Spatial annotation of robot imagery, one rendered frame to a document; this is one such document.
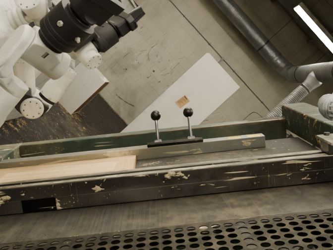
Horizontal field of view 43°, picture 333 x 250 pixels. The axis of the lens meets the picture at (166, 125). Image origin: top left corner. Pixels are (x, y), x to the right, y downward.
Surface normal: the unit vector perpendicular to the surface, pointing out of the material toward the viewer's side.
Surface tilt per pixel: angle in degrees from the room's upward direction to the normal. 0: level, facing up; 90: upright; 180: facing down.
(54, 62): 105
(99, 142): 90
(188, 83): 90
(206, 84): 90
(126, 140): 90
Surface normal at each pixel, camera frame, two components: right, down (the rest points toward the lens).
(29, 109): 0.26, 0.41
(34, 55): 0.19, 0.70
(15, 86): 0.46, 0.46
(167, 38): -0.04, 0.10
